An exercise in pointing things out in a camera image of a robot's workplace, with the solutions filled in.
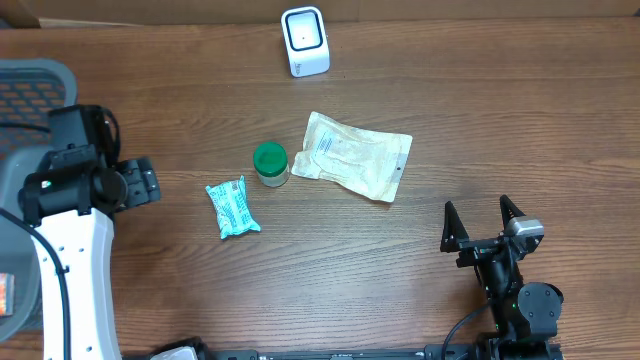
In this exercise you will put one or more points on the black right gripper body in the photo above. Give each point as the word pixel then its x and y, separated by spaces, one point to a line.
pixel 476 251

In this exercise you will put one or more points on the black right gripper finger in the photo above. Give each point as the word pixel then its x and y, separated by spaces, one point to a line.
pixel 511 214
pixel 453 226

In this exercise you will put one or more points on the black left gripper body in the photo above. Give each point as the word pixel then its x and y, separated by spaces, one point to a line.
pixel 142 181

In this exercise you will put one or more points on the teal tissue packet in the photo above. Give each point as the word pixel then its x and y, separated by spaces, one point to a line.
pixel 230 202

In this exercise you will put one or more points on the beige plastic pouch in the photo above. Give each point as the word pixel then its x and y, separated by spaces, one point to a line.
pixel 366 162

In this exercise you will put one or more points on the green lid jar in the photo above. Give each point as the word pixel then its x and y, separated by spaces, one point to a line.
pixel 270 161

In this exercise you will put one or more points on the orange snack packet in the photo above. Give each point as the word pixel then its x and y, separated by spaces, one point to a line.
pixel 7 294

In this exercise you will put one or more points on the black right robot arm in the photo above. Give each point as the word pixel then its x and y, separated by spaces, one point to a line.
pixel 525 314

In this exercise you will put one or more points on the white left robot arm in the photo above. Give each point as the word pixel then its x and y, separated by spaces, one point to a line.
pixel 68 206

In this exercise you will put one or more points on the white barcode scanner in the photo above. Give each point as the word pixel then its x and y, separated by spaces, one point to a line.
pixel 305 41

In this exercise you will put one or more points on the grey plastic mesh basket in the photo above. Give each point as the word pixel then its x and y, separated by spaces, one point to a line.
pixel 30 88

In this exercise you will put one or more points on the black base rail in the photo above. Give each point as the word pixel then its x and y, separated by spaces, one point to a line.
pixel 429 352

